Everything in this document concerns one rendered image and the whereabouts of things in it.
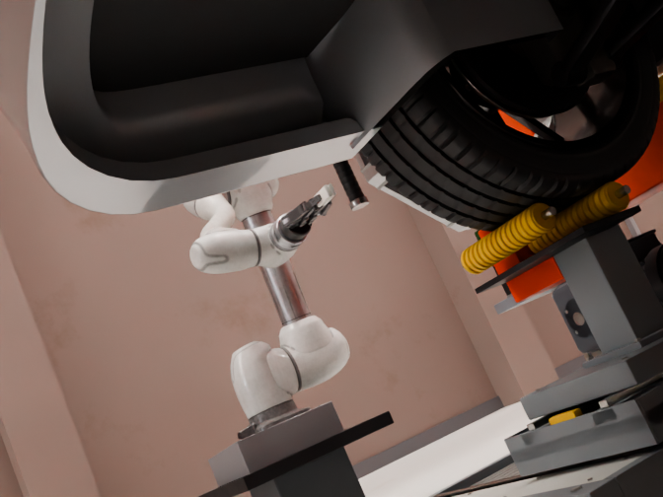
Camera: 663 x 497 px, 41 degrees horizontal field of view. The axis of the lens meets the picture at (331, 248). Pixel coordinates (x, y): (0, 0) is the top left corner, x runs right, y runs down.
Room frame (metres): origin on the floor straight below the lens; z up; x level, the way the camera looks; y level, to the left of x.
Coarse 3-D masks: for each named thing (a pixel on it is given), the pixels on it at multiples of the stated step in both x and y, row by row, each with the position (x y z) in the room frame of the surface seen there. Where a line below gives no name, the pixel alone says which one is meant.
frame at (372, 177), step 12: (540, 120) 2.00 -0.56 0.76; (552, 120) 1.96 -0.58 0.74; (360, 156) 1.74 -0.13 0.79; (372, 168) 1.72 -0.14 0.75; (372, 180) 1.74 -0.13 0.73; (384, 180) 1.73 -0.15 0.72; (396, 192) 1.76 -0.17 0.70; (408, 204) 1.79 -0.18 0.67; (432, 216) 1.81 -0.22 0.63; (456, 228) 1.83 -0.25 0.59; (468, 228) 1.84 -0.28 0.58
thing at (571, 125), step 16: (448, 64) 1.73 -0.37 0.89; (624, 64) 1.74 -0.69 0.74; (448, 80) 1.50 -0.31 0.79; (608, 80) 1.78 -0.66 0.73; (624, 80) 1.73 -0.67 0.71; (464, 96) 1.51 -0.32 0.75; (592, 96) 1.82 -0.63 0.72; (608, 96) 1.77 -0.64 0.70; (624, 96) 1.71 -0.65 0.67; (480, 112) 1.52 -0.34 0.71; (496, 112) 1.80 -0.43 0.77; (576, 112) 1.86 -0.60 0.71; (592, 112) 1.80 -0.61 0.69; (608, 112) 1.73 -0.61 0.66; (624, 112) 1.69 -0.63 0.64; (512, 128) 1.55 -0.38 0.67; (528, 128) 1.85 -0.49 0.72; (544, 128) 1.85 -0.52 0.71; (560, 128) 1.90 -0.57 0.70; (576, 128) 1.84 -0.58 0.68; (592, 128) 1.76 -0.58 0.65; (608, 128) 1.66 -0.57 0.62; (544, 144) 1.57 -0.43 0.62; (560, 144) 1.59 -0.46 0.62; (576, 144) 1.61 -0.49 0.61; (592, 144) 1.64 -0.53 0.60
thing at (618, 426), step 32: (640, 384) 1.55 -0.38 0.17; (544, 416) 1.70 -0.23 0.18; (576, 416) 1.57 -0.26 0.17; (608, 416) 1.50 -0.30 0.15; (640, 416) 1.44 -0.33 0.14; (512, 448) 1.74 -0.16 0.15; (544, 448) 1.66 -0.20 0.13; (576, 448) 1.59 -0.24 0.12; (608, 448) 1.53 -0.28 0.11; (640, 448) 1.47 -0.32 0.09
